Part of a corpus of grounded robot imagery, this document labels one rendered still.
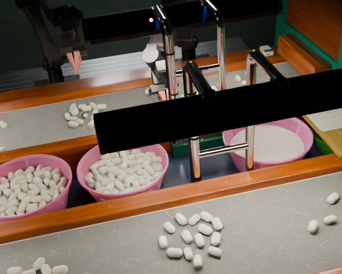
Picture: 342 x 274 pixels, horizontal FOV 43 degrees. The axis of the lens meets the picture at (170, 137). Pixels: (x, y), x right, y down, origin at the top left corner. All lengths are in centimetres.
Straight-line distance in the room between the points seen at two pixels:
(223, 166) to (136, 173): 28
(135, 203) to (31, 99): 74
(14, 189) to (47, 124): 34
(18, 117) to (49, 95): 14
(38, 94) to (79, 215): 72
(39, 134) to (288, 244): 90
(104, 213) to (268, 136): 57
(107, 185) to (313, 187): 56
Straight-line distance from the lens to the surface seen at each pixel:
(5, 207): 129
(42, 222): 117
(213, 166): 138
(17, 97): 177
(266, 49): 186
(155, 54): 148
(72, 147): 140
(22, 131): 160
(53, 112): 166
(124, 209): 114
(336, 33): 155
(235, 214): 113
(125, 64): 209
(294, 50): 167
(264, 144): 137
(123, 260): 106
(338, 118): 144
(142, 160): 132
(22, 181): 136
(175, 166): 139
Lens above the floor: 154
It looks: 35 degrees down
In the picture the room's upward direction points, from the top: 6 degrees counter-clockwise
